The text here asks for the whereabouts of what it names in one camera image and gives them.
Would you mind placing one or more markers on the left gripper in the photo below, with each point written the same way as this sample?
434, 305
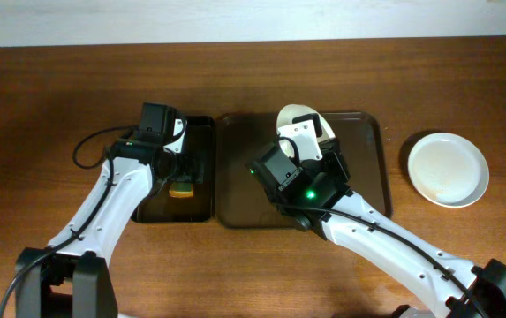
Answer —
195, 169

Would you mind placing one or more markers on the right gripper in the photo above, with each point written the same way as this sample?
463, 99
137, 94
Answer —
335, 155

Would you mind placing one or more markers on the green and orange sponge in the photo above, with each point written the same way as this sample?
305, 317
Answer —
181, 190

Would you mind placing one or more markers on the white plate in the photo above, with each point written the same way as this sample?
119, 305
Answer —
448, 170
291, 111

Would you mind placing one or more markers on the white plate front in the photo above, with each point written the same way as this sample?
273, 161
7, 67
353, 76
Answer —
448, 170

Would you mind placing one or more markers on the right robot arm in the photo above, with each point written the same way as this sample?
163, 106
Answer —
447, 285

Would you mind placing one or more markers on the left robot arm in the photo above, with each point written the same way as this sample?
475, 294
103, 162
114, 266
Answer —
70, 276

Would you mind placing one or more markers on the brown plastic serving tray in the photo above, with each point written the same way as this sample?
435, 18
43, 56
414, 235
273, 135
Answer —
241, 203

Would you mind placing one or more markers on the small black tray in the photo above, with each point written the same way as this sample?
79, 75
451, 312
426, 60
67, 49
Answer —
159, 207

